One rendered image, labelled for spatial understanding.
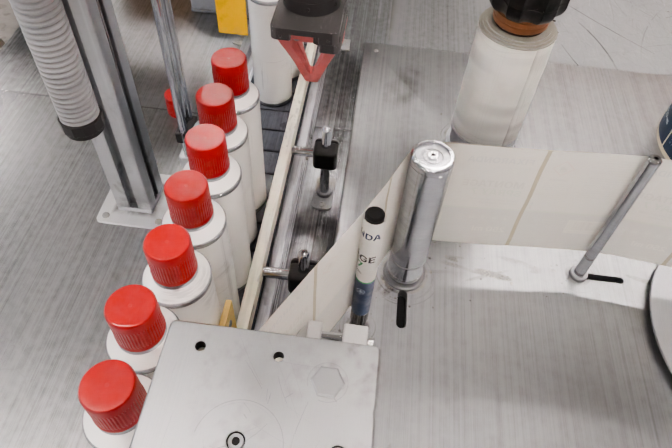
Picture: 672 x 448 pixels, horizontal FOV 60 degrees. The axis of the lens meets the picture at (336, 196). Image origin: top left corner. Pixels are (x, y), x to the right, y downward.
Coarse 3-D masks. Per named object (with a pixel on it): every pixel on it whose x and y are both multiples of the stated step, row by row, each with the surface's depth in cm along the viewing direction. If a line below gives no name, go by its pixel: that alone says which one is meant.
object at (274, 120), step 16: (304, 48) 89; (272, 112) 80; (288, 112) 80; (272, 128) 78; (272, 144) 76; (272, 160) 74; (272, 176) 72; (288, 176) 77; (256, 240) 66; (272, 240) 66; (240, 304) 61
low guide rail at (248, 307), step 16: (304, 80) 79; (304, 96) 78; (288, 128) 73; (288, 144) 71; (288, 160) 70; (272, 192) 66; (272, 208) 65; (272, 224) 63; (256, 256) 60; (256, 272) 59; (256, 288) 58; (256, 304) 59; (240, 320) 56
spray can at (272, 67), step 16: (256, 0) 68; (272, 0) 68; (256, 16) 70; (272, 16) 69; (256, 32) 72; (256, 48) 74; (272, 48) 73; (256, 64) 76; (272, 64) 75; (288, 64) 76; (256, 80) 78; (272, 80) 77; (288, 80) 78; (272, 96) 79; (288, 96) 80
